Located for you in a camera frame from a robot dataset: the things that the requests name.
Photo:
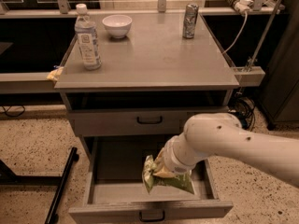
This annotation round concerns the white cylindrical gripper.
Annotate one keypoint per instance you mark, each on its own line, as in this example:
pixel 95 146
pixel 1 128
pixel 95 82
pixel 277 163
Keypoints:
pixel 170 161

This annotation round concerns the green jalapeno chip bag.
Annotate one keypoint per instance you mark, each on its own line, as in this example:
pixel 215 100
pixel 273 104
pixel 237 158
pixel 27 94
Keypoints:
pixel 183 182

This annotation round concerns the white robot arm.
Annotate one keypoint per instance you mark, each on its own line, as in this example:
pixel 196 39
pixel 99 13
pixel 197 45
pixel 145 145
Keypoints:
pixel 220 134

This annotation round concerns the closed grey upper drawer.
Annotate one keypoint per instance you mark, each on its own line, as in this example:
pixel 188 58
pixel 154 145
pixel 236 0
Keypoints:
pixel 120 122

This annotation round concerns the open grey middle drawer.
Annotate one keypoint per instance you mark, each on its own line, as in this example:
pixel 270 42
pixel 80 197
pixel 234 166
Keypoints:
pixel 115 192

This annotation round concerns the grey drawer cabinet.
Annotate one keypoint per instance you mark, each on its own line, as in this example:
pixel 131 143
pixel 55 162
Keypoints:
pixel 152 67

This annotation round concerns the black stand base bar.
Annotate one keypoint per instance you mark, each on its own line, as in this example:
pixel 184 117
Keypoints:
pixel 52 215

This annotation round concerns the dark cabinet at right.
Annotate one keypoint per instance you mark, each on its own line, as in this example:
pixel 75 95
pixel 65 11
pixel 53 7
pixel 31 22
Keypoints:
pixel 278 96

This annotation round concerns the white ceramic bowl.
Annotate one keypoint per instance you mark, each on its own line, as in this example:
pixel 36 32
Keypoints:
pixel 117 26

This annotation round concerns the clear plastic water bottle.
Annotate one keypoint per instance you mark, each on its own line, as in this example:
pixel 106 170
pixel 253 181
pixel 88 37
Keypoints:
pixel 87 38

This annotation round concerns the silver drink can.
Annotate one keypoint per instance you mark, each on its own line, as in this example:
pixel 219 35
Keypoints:
pixel 190 20

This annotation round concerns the white power plug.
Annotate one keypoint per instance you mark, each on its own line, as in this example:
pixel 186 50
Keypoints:
pixel 242 6

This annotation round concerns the black middle drawer handle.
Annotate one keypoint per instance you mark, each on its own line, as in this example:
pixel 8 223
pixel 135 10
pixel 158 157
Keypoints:
pixel 150 217

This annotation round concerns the black drawer handle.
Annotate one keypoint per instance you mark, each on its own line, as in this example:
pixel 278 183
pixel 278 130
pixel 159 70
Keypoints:
pixel 149 121
pixel 150 217

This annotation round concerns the black upper drawer handle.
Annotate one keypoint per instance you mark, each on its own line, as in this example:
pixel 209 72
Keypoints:
pixel 149 121

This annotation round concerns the yellow sponge on rail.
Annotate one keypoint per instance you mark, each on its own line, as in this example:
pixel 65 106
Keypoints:
pixel 55 74

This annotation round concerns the grey metal side rail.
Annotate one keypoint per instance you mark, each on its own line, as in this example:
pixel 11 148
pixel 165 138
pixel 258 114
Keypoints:
pixel 24 83

